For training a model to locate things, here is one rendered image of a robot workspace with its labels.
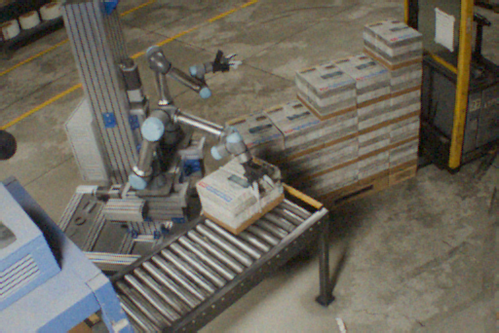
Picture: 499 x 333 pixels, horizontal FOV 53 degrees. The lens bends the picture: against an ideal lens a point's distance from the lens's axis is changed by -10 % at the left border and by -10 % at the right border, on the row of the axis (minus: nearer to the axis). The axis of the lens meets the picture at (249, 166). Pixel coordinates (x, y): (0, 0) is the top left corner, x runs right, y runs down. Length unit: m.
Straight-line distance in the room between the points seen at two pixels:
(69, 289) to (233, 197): 1.24
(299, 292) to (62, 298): 2.14
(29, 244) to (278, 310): 2.14
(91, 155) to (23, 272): 1.79
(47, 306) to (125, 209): 1.67
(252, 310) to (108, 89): 1.70
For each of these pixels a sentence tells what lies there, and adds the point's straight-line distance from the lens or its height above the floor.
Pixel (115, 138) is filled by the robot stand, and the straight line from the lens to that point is 3.53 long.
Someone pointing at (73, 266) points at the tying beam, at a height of 1.55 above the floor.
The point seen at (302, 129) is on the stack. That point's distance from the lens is 3.71.
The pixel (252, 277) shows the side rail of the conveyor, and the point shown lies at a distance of 2.84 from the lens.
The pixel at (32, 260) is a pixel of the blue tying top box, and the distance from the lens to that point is 1.94.
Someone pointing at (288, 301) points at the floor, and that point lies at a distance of 3.69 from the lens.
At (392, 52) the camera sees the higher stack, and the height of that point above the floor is 1.21.
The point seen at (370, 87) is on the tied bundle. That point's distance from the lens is 3.86.
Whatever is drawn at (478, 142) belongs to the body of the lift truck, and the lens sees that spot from 4.74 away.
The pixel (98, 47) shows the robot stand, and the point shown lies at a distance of 3.20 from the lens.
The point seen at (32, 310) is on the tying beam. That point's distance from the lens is 1.95.
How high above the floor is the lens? 2.89
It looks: 37 degrees down
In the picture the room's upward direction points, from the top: 9 degrees counter-clockwise
